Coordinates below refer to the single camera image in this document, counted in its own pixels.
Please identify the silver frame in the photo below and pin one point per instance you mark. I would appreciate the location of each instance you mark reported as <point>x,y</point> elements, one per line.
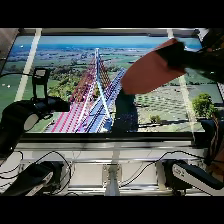
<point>113,150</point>

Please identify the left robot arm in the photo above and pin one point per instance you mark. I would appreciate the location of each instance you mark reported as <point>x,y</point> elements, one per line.
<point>16,120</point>

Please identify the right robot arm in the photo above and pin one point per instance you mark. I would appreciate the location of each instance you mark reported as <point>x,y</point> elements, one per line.
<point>200,65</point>

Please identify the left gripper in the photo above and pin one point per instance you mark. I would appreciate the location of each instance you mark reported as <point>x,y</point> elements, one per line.
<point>58,104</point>

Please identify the red garment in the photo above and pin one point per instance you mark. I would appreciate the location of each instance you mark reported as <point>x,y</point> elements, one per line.
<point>150,71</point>

